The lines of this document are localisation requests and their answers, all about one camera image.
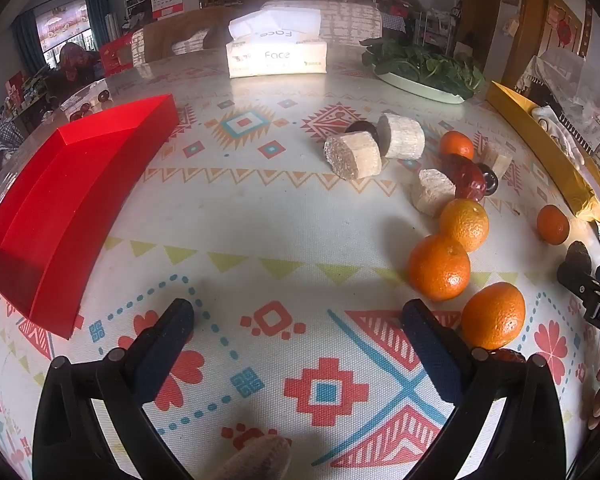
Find white cloth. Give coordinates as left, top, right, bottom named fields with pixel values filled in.
left=530, top=105, right=589, bottom=167

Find white chair cushion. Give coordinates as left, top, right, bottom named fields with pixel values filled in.
left=172, top=29, right=211, bottom=56

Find red gift box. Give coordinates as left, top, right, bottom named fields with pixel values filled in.
left=98, top=35, right=136, bottom=77

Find plate of green leaves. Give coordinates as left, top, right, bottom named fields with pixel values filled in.
left=360, top=36, right=487, bottom=99

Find white tissue pack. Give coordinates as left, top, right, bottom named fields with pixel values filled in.
left=226, top=8, right=329, bottom=79

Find gold cardboard box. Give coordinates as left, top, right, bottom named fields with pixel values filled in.
left=486, top=80, right=600, bottom=224

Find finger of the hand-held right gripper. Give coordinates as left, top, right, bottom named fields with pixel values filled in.
left=556, top=259, right=600, bottom=307

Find small sugarcane piece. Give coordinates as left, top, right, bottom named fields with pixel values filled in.
left=482, top=142, right=514, bottom=179

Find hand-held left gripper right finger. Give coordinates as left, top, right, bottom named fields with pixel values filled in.
left=401, top=299, right=567, bottom=480

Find white oval plate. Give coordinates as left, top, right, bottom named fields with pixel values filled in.
left=372, top=67, right=468, bottom=105

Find small mandarin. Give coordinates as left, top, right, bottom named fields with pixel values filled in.
left=535, top=204, right=571, bottom=246
left=438, top=130, right=475, bottom=161

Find dark avocado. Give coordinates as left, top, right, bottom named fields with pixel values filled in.
left=564, top=241, right=594, bottom=274

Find orange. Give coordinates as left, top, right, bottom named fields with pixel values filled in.
left=460, top=281, right=526, bottom=351
left=438, top=198, right=490, bottom=254
left=408, top=233, right=472, bottom=302

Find chair with patterned cover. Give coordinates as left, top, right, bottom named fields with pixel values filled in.
left=260, top=0, right=383, bottom=44

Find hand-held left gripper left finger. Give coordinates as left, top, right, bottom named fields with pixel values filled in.
left=32, top=298, right=196, bottom=480

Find blue curtain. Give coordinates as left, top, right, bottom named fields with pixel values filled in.
left=13, top=10, right=47, bottom=77
left=84, top=0, right=112, bottom=51

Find red plastic tray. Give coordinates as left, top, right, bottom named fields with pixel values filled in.
left=0, top=93, right=181, bottom=341

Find brown chair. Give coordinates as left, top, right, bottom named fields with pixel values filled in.
left=130, top=7, right=262, bottom=67

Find wooden door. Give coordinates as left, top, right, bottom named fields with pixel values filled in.
left=459, top=0, right=505, bottom=59

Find large sugarcane piece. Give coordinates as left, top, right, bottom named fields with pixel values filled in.
left=323, top=131, right=383, bottom=180

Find large red date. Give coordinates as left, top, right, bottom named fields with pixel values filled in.
left=447, top=153, right=492, bottom=201

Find metal rack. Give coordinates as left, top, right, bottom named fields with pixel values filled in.
left=419, top=9, right=454, bottom=54

